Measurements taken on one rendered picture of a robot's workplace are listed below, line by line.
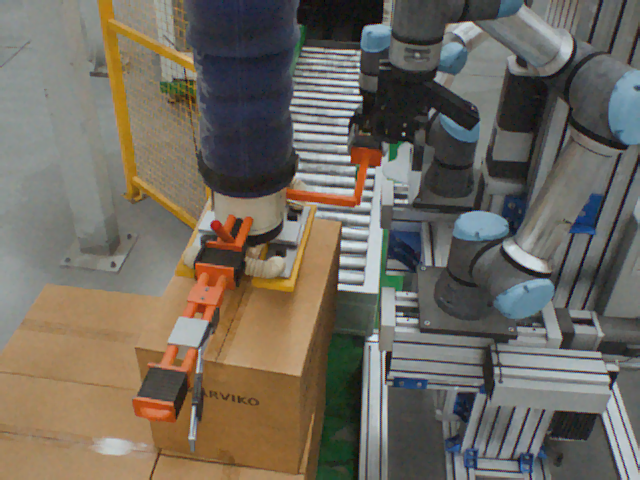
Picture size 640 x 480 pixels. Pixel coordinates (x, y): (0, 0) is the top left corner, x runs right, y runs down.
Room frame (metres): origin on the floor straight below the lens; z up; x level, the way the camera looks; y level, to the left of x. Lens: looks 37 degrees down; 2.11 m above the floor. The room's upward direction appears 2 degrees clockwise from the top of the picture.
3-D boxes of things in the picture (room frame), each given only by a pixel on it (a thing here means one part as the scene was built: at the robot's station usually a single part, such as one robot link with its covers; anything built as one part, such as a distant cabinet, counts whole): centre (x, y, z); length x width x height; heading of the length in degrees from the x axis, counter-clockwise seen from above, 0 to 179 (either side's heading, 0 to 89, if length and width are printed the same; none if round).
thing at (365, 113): (1.57, -0.13, 1.32); 0.09 x 0.08 x 0.12; 172
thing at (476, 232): (1.16, -0.36, 1.20); 0.13 x 0.12 x 0.14; 23
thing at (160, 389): (0.75, 0.26, 1.18); 0.08 x 0.07 x 0.05; 172
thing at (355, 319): (1.69, 0.13, 0.48); 0.70 x 0.03 x 0.15; 84
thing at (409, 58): (0.93, -0.13, 1.74); 0.08 x 0.08 x 0.05
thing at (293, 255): (1.33, 0.07, 1.08); 0.34 x 0.10 x 0.05; 172
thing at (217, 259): (1.09, 0.20, 1.18); 0.10 x 0.08 x 0.06; 82
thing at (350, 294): (1.69, 0.13, 0.58); 0.70 x 0.03 x 0.06; 84
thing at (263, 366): (1.32, 0.17, 0.74); 0.60 x 0.40 x 0.40; 170
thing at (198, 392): (0.79, 0.19, 1.18); 0.31 x 0.03 x 0.05; 4
